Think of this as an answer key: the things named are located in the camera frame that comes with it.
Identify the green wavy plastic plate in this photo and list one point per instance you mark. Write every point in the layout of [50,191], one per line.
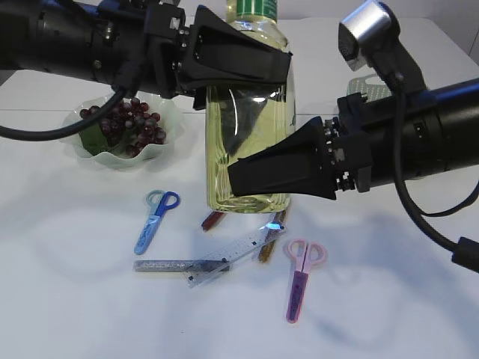
[171,117]

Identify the pink purple scissors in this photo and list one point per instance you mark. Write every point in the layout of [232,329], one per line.
[305,256]

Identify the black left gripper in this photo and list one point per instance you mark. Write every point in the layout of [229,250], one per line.
[182,59]

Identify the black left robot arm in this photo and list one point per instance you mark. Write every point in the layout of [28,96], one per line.
[136,46]

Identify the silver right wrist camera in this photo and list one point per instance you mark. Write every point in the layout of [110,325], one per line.
[369,36]

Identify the yellow tea bottle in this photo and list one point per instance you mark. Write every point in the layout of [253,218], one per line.
[242,121]

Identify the green woven plastic basket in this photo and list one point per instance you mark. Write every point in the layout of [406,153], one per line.
[371,86]

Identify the red marker pen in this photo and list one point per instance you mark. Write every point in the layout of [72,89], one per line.
[211,220]

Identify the gold glitter pen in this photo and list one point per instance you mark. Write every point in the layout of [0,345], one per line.
[271,243]

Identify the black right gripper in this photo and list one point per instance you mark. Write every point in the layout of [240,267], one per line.
[352,151]

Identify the purple grape bunch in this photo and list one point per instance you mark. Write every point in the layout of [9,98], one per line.
[125,131]

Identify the blue scissors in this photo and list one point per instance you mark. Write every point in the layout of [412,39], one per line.
[159,202]

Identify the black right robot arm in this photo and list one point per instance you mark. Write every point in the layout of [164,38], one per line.
[440,131]

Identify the clear plastic ruler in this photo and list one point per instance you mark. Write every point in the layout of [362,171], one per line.
[232,252]

